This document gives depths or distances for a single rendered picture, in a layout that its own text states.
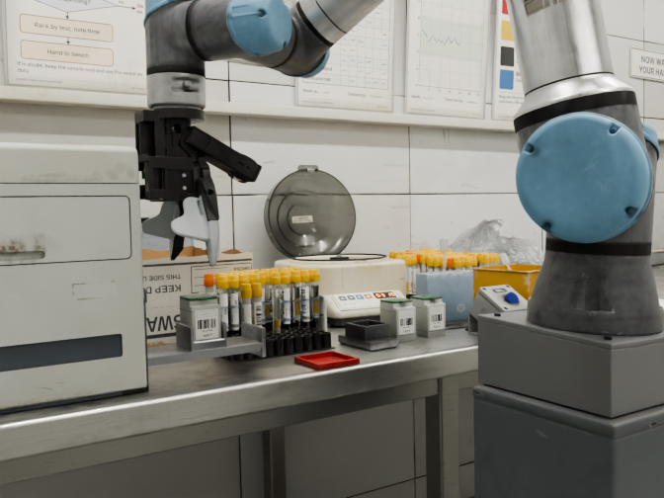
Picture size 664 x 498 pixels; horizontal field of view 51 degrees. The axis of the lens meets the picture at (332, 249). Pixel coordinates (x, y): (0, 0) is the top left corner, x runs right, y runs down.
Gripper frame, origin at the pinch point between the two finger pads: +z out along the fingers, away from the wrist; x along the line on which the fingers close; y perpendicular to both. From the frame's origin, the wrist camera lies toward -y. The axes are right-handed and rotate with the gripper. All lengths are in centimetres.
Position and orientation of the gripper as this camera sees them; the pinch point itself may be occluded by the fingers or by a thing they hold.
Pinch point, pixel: (197, 263)
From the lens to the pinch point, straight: 95.1
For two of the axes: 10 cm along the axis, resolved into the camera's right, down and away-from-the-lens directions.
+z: 0.2, 10.0, 0.6
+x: 5.4, 0.4, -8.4
